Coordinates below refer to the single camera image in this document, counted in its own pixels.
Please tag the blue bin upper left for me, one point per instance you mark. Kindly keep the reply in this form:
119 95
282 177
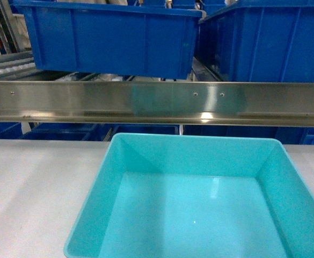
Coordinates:
111 39

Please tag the turquoise plastic bin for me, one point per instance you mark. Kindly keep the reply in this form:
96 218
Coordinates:
190 196

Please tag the stainless steel shelf rail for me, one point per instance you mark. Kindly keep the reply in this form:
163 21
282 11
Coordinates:
211 103

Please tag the blue bin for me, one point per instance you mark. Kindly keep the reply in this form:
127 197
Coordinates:
111 39
259 41

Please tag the blue bin upper right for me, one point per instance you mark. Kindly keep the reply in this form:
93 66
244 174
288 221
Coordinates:
259 41

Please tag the roller conveyor track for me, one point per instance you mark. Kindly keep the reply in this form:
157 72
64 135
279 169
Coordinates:
16 63

